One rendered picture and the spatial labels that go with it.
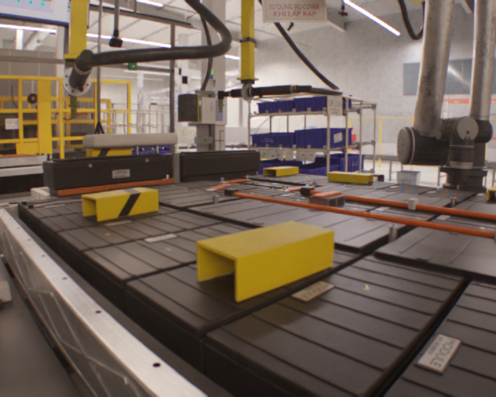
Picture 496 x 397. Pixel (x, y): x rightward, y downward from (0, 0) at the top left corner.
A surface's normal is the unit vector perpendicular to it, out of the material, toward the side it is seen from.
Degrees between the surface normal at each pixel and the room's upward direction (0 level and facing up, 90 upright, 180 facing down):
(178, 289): 0
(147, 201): 90
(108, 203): 90
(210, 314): 0
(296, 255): 90
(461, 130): 92
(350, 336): 0
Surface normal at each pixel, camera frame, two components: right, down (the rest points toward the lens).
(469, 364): 0.00, -0.99
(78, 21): 0.51, 0.14
